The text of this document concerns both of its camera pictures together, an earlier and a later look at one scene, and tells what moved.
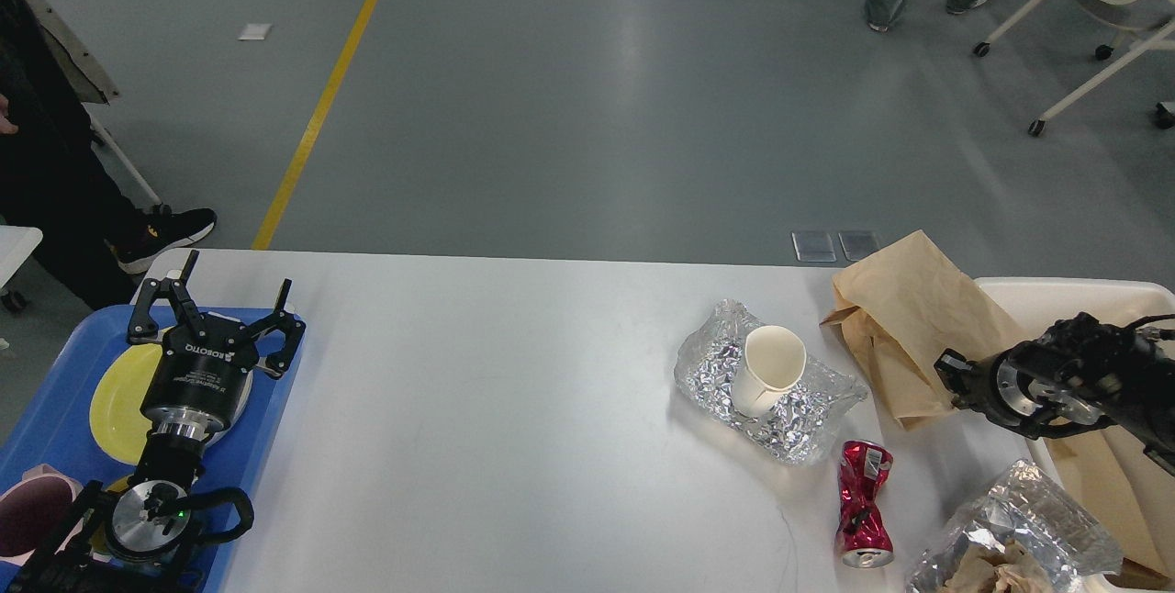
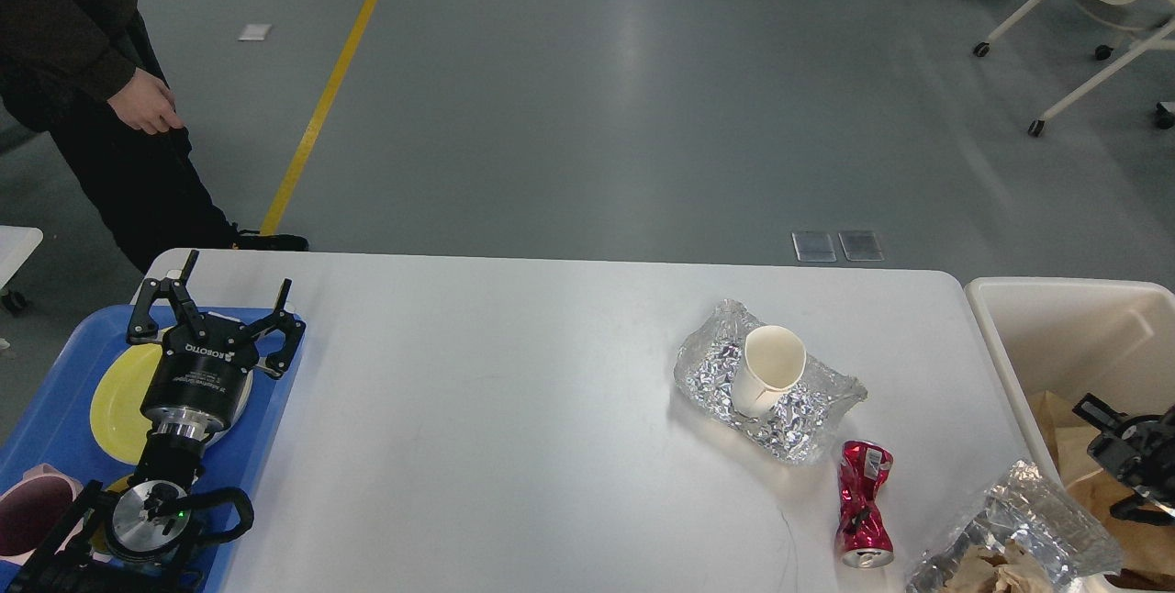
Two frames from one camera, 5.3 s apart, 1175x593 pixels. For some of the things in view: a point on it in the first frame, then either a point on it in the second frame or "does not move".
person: (59, 181) → (77, 60)
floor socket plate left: (813, 247) does not move
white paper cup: (775, 362) does not move
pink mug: (29, 510) does not move
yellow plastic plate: (118, 424) does not move
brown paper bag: (905, 306) → (1146, 552)
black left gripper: (200, 375) does not move
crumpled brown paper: (986, 570) does not move
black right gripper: (1007, 383) → (1152, 439)
